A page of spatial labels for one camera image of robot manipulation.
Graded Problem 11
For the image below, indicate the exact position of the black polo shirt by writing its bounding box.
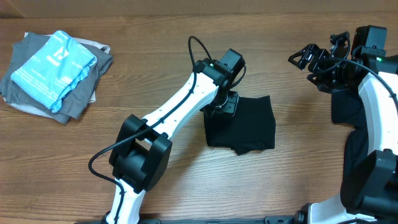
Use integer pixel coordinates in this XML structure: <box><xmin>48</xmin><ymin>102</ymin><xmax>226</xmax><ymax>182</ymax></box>
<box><xmin>204</xmin><ymin>96</ymin><xmax>276</xmax><ymax>155</ymax></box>

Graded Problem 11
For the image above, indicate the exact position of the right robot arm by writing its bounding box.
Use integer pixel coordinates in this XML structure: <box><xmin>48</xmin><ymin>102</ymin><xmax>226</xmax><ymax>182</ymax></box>
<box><xmin>289</xmin><ymin>25</ymin><xmax>397</xmax><ymax>223</ymax></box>

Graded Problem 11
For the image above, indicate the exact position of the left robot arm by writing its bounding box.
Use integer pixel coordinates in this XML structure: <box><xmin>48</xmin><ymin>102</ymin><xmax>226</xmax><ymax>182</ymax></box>
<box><xmin>102</xmin><ymin>49</ymin><xmax>246</xmax><ymax>223</ymax></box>

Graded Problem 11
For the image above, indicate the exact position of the pile of black clothes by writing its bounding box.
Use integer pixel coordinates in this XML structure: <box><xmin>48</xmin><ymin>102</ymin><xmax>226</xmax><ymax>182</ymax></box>
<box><xmin>331</xmin><ymin>88</ymin><xmax>398</xmax><ymax>224</ymax></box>

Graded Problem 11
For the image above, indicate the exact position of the folded light blue shirt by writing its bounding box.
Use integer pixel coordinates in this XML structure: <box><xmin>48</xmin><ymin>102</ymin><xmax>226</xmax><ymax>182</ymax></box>
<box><xmin>11</xmin><ymin>30</ymin><xmax>97</xmax><ymax>113</ymax></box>

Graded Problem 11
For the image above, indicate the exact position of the folded dark grey shirt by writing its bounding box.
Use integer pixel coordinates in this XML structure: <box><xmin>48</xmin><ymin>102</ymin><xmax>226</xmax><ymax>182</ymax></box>
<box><xmin>0</xmin><ymin>32</ymin><xmax>114</xmax><ymax>125</ymax></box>

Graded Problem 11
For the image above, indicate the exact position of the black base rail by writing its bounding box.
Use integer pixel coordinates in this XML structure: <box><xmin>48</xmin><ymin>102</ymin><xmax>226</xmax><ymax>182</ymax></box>
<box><xmin>74</xmin><ymin>215</ymin><xmax>299</xmax><ymax>224</ymax></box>

